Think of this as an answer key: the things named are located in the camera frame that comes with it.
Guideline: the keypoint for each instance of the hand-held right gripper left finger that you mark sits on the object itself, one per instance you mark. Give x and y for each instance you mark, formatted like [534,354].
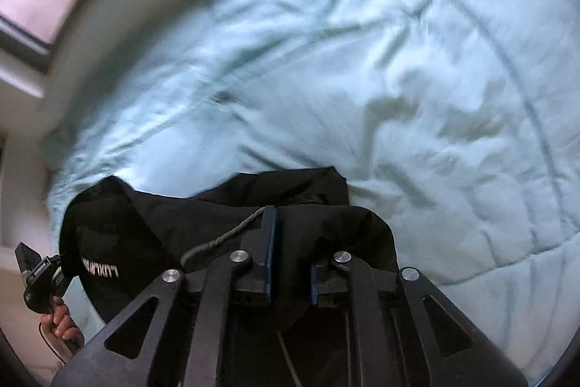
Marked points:
[271,255]

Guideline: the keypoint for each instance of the light blue quilt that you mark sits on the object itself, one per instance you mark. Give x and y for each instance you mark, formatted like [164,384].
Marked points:
[362,51]

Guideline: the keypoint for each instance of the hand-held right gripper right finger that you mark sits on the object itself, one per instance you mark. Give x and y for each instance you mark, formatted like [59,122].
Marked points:
[313,285]

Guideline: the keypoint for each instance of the person's left hand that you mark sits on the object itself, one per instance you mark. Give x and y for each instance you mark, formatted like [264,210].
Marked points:
[61,323]

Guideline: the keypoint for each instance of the black hooded jacket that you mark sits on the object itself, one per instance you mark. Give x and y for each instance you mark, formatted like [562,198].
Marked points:
[181,219]

